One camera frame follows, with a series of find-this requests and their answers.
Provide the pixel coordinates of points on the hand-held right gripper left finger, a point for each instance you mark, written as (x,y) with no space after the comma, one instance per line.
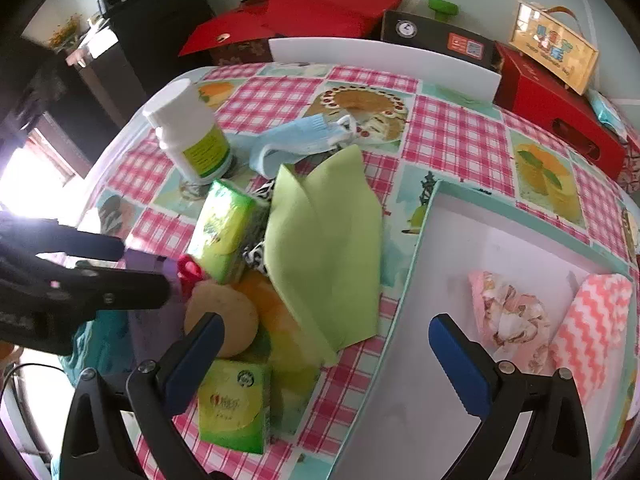
(195,360)

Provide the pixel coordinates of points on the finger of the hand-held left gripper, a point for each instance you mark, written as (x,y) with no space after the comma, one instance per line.
(95,247)
(135,292)

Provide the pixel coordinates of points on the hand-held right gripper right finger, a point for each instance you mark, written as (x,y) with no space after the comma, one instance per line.
(460,370)

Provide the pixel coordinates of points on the purple cloth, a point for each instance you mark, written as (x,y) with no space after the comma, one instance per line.
(150,330)

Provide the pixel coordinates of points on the green tissue packet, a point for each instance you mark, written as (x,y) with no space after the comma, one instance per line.
(230,405)
(225,230)

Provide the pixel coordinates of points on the small doll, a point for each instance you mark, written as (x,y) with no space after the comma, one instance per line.
(505,310)

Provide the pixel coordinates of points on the white box teal rim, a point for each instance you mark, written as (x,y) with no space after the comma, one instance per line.
(475,240)

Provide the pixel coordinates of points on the round beige sponge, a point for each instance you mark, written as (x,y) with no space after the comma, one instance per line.
(225,310)

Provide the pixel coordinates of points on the teal cloth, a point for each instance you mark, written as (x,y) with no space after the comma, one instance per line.
(100,350)

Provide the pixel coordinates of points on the leopard print scrunchie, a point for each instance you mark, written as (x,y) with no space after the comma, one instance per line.
(255,258)

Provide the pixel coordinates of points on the pink chevron cloth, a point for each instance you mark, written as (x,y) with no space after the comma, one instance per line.
(595,320)

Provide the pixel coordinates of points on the white pill bottle green label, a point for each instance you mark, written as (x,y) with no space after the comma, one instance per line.
(185,125)

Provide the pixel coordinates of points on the light green cloth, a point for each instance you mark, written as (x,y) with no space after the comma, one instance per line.
(325,240)

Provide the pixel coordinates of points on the yellow flowers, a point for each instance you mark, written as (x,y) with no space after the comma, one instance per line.
(65,35)

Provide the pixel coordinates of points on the blue face mask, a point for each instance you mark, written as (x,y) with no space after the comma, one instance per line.
(295,135)

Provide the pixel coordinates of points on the black cabinet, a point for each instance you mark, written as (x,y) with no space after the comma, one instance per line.
(155,25)

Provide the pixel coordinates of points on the dark red patterned box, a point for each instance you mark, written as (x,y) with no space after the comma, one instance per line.
(240,52)

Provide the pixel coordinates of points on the pink checked tablecloth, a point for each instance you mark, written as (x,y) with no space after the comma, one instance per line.
(450,125)

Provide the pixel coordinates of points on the red patterned gift box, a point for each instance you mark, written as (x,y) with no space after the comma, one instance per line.
(631,162)

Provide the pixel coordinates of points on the red carton with cutout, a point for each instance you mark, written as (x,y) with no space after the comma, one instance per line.
(540,95)

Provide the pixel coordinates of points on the light blue plastic packet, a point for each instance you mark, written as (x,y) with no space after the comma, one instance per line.
(607,110)

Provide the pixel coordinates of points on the white board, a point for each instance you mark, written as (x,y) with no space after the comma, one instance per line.
(400,60)

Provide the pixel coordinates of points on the red paper bags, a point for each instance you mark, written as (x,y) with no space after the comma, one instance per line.
(325,5)

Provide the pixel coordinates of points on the black cardboard box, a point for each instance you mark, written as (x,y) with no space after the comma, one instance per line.
(430,32)

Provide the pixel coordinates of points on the green plastic object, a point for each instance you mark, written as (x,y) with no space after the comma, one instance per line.
(443,7)

